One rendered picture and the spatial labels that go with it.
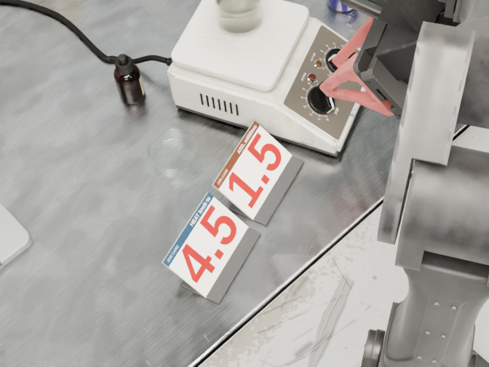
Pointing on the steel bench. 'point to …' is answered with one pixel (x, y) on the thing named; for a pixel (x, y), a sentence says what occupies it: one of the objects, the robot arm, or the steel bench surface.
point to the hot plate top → (241, 45)
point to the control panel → (319, 47)
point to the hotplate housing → (257, 100)
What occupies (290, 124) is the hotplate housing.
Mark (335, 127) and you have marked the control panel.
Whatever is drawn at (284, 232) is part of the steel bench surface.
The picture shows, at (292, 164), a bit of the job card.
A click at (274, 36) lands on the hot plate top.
